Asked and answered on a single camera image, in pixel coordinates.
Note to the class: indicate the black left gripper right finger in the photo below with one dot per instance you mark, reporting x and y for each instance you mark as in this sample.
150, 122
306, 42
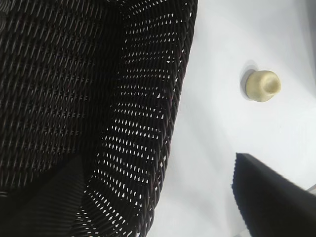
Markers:
276, 205

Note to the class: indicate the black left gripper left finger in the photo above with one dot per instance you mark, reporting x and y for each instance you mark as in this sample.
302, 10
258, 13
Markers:
44, 209

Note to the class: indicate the pale yellow egg yolk pastry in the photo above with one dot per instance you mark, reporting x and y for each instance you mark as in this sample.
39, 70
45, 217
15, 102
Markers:
263, 86

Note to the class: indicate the dark brown wicker basket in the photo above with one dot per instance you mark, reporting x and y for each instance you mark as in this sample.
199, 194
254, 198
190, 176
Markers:
74, 74

